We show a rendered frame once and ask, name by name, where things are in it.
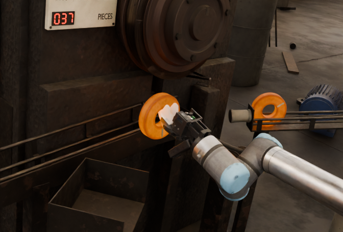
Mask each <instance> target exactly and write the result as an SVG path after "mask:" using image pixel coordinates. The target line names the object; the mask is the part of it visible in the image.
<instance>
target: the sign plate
mask: <svg viewBox="0 0 343 232"><path fill-rule="evenodd" d="M116 7H117V0H46V7H45V29H46V30H62V29H78V28H94V27H110V26H115V17H116ZM62 13H66V14H67V15H66V18H65V14H63V15H62ZM69 13H72V14H73V18H72V14H69ZM56 14H59V15H60V18H59V15H56ZM55 15H56V18H55ZM63 18H65V19H66V22H65V19H63ZM72 19H73V22H72ZM54 20H55V23H58V22H59V20H60V23H58V24H55V23H54ZM62 23H65V24H62Z"/></svg>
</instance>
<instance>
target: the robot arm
mask: <svg viewBox="0 0 343 232"><path fill-rule="evenodd" d="M193 112H195V113H196V114H197V115H198V119H196V118H195V117H194V116H193ZM158 114H159V118H160V122H161V124H162V127H163V128H164V129H165V130H166V131H167V132H168V133H169V134H170V135H172V136H173V137H174V138H175V139H177V140H179V141H182V143H180V144H179V145H177V146H174V147H173V148H171V149H170V150H169V151H168V154H169V156H170V158H177V157H179V156H181V155H182V154H183V153H185V152H186V151H188V150H191V151H192V156H193V157H194V158H195V160H196V161H197V162H198V163H199V164H200V165H201V166H202V167H203V168H204V169H205V170H206V171H207V172H208V173H209V174H210V175H211V176H212V177H213V178H214V180H215V181H216V183H217V185H218V187H219V190H220V192H221V194H222V195H223V196H224V197H226V198H227V199H228V200H231V201H239V200H242V199H243V198H245V197H246V195H247V194H248V192H249V187H250V186H251V185H252V183H253V182H254V181H255V180H256V179H257V178H258V177H259V176H260V175H261V174H262V173H263V172H264V171H265V172H266V173H269V174H271V175H273V176H275V177H276V178H278V179H280V180H282V181H283V182H285V183H287V184H288V185H290V186H292V187H294V188H295V189H297V190H299V191H300V192H302V193H304V194H305V195H307V196H309V197H310V198H312V199H314V200H316V201H317V202H319V203H321V204H322V205H324V206H326V207H327V208H329V209H331V210H332V211H334V212H336V213H338V214H339V215H341V216H343V179H341V178H339V177H337V176H335V175H333V174H331V173H329V172H327V171H325V170H323V169H321V168H319V167H317V166H315V165H313V164H311V163H309V162H307V161H305V160H303V159H301V158H299V157H297V156H295V155H294V154H292V153H290V152H287V151H285V150H284V149H283V147H282V145H281V143H280V142H279V141H278V140H277V139H275V138H274V137H272V136H271V135H269V134H266V133H261V134H259V135H258V136H257V137H256V138H254V139H253V141H252V142H251V143H250V144H249V145H248V147H247V148H246V149H245V150H244V151H243V152H242V153H241V154H240V155H239V156H238V158H236V157H235V156H234V155H232V154H231V153H230V152H229V151H228V150H227V149H226V148H225V147H224V146H223V145H222V144H221V143H220V142H219V141H218V140H217V139H216V138H215V137H214V136H210V133H211V130H210V129H209V128H208V127H206V126H205V125H204V124H203V123H202V122H201V121H202V119H203V118H202V117H201V116H200V115H199V114H198V113H197V112H196V111H195V110H194V109H193V108H191V111H190V113H188V112H183V111H179V106H178V105H177V104H176V103H174V104H173V105H172V106H171V107H169V105H166V106H165V107H164V108H163V109H162V110H160V111H159V112H158Z"/></svg>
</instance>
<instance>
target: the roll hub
mask: <svg viewBox="0 0 343 232"><path fill-rule="evenodd" d="M227 9H230V4H229V0H193V2H192V4H188V3H187V0H172V2H171V4H170V6H169V9H168V12H167V15H166V19H165V27H164V33H165V40H166V43H167V46H168V48H169V50H170V51H171V52H172V53H173V54H174V55H175V56H177V57H179V58H181V59H183V60H186V61H188V62H199V61H202V60H204V59H206V58H207V57H209V56H210V55H211V54H212V53H214V51H215V50H216V48H215V47H214V45H215V43H216V42H219V44H220V43H221V42H222V40H223V38H224V36H225V34H226V31H227V28H228V24H229V19H230V16H226V15H225V11H226V10H227ZM177 33H181V34H182V38H181V39H180V40H176V34H177ZM191 55H196V57H197V58H196V60H195V61H191V59H190V57H191Z"/></svg>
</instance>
